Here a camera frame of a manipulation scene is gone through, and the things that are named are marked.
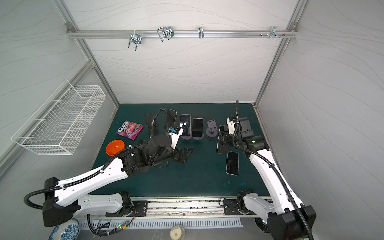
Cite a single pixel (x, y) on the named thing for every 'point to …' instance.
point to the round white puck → (175, 233)
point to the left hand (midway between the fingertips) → (188, 144)
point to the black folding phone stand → (148, 119)
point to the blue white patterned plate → (69, 230)
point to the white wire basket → (57, 126)
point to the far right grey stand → (212, 131)
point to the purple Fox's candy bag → (129, 130)
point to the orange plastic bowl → (114, 147)
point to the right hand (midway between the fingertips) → (225, 133)
